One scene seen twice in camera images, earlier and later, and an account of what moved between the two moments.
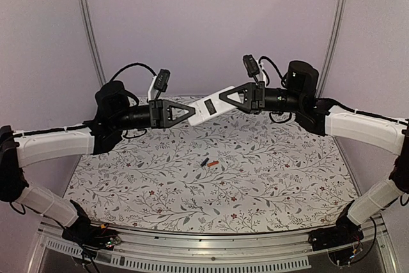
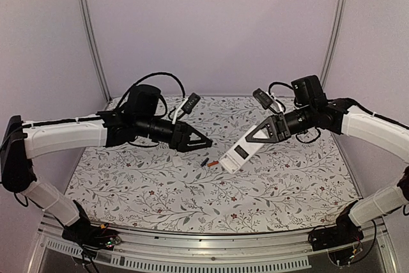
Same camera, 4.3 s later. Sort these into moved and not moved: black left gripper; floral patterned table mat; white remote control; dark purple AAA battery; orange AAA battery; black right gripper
Moved: white remote control; black left gripper; black right gripper
Not moved: dark purple AAA battery; orange AAA battery; floral patterned table mat
